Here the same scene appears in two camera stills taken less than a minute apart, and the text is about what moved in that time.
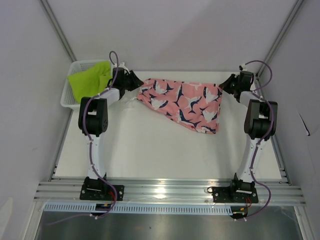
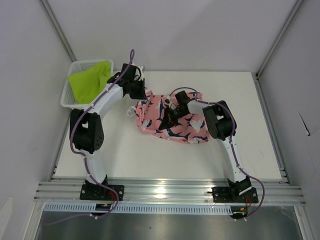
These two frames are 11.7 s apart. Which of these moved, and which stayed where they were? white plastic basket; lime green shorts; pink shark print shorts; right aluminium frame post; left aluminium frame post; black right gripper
Moved: pink shark print shorts; black right gripper
Stayed: left aluminium frame post; right aluminium frame post; white plastic basket; lime green shorts
